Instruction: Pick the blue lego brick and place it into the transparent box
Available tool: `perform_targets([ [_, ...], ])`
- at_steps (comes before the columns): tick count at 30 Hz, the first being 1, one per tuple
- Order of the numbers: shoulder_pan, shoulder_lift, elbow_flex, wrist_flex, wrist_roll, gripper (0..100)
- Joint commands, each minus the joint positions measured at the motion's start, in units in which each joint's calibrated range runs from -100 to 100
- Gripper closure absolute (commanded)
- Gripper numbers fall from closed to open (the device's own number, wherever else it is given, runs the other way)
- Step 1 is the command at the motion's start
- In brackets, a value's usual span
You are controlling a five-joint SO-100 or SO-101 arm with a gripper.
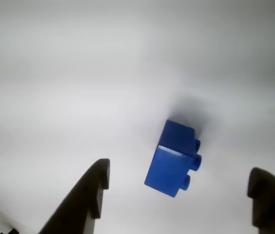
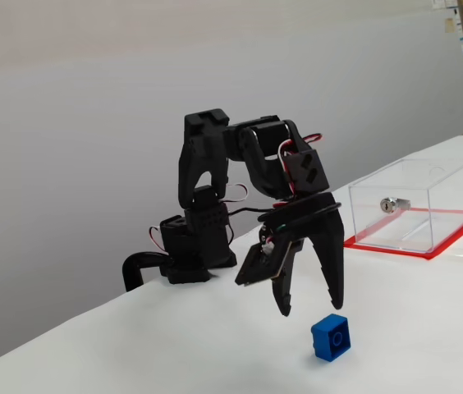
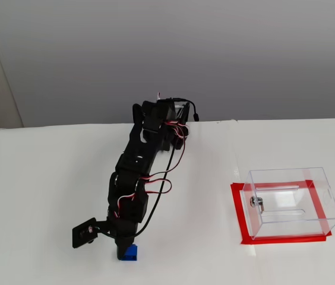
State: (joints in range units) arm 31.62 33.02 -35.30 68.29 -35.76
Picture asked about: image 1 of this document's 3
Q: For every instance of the blue lego brick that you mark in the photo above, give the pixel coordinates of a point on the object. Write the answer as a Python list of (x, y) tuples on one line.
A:
[(169, 168)]

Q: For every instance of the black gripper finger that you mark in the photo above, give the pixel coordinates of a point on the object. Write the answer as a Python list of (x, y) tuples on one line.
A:
[(84, 195), (274, 204)]

